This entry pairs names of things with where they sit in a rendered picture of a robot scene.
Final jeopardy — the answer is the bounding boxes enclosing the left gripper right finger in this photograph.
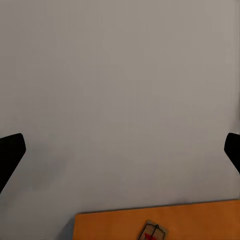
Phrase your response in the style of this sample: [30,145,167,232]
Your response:
[224,133,240,173]

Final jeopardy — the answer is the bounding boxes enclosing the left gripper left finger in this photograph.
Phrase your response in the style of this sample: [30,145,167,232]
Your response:
[0,133,26,193]

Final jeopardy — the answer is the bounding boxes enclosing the mousetrap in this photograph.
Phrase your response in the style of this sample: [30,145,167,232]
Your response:
[137,219,169,240]

